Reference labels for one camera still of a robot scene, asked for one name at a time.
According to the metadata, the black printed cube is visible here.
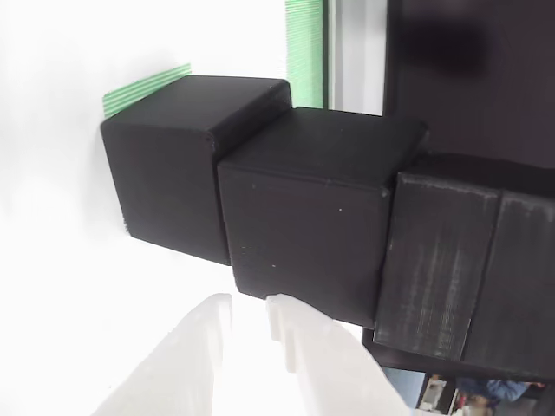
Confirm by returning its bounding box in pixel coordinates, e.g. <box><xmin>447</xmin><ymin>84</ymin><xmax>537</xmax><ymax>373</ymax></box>
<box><xmin>215</xmin><ymin>107</ymin><xmax>430</xmax><ymax>329</ymax></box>
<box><xmin>99</xmin><ymin>75</ymin><xmax>294</xmax><ymax>266</ymax></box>

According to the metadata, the black cube with patterned face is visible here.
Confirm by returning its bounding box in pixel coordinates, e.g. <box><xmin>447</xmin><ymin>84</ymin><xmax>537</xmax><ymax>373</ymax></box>
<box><xmin>372</xmin><ymin>151</ymin><xmax>555</xmax><ymax>382</ymax></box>

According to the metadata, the person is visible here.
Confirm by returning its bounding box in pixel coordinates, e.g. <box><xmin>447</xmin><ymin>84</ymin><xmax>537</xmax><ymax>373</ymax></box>
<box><xmin>454</xmin><ymin>375</ymin><xmax>532</xmax><ymax>411</ymax></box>

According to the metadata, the green striped square marker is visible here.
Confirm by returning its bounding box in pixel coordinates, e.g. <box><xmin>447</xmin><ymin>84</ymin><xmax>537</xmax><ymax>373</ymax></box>
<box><xmin>101</xmin><ymin>62</ymin><xmax>193</xmax><ymax>121</ymax></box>

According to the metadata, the green striped edge strip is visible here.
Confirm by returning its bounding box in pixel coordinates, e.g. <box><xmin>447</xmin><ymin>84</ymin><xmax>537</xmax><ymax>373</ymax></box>
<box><xmin>284</xmin><ymin>0</ymin><xmax>326</xmax><ymax>109</ymax></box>

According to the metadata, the black monitor screen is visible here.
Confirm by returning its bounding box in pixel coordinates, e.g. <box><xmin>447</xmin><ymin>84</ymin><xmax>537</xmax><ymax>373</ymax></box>
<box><xmin>381</xmin><ymin>0</ymin><xmax>555</xmax><ymax>168</ymax></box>

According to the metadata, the silver screen frame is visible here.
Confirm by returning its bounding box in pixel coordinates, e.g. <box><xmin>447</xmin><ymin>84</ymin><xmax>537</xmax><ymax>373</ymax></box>
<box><xmin>321</xmin><ymin>0</ymin><xmax>388</xmax><ymax>117</ymax></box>

